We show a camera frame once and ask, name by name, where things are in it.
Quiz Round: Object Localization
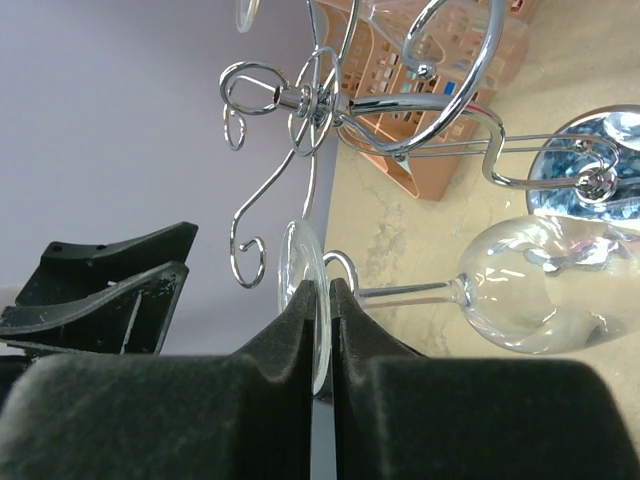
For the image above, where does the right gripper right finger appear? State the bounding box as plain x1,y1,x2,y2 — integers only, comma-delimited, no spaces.
330,279,639,479

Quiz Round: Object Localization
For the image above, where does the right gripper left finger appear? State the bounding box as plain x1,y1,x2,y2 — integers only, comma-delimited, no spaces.
1,282,317,479

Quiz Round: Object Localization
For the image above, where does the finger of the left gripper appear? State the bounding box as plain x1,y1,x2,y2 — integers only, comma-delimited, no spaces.
16,222,198,305
1,261,189,355

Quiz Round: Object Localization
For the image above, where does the clear wine glass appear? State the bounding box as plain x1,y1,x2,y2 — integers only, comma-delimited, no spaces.
234,0,491,61
278,215,639,394

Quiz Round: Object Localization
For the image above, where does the chrome wine glass rack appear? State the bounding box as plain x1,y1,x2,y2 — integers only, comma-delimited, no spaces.
219,1,639,289

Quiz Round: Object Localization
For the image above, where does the orange plastic file organizer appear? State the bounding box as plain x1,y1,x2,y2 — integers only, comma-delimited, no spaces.
319,0,541,202

